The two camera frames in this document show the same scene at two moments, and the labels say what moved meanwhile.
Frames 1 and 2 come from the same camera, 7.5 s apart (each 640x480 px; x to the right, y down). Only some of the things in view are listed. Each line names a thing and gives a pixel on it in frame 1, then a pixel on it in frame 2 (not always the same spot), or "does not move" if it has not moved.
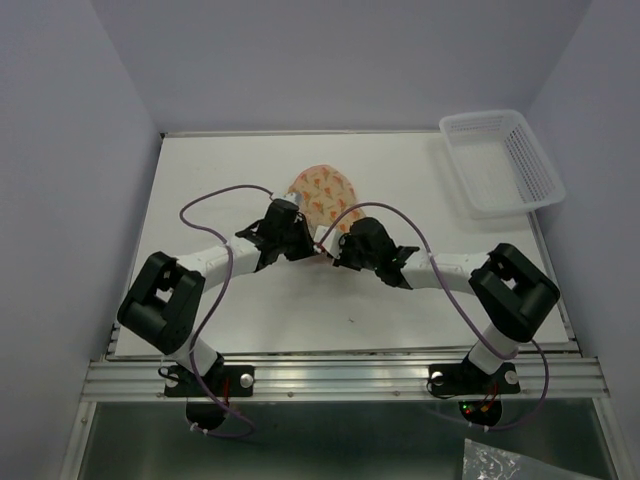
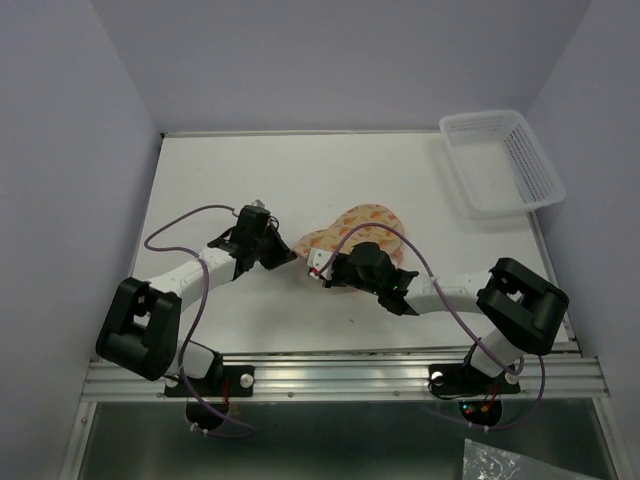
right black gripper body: [352, 256] to [346, 275]
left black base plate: [223, 381] does not move
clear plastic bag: [483, 462] does not move
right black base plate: [464, 379] does not move
